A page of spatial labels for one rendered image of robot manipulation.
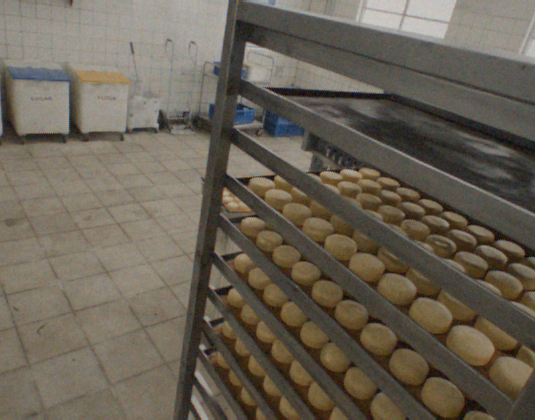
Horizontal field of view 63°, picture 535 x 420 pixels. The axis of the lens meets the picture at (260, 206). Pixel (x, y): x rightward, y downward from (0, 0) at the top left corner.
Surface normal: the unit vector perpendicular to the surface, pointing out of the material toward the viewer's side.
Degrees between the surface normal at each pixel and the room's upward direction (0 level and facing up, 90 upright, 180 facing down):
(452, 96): 90
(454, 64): 90
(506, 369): 0
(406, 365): 0
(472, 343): 0
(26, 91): 91
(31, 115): 90
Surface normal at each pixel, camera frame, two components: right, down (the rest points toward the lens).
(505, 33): -0.79, 0.13
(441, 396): 0.18, -0.89
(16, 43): 0.59, 0.44
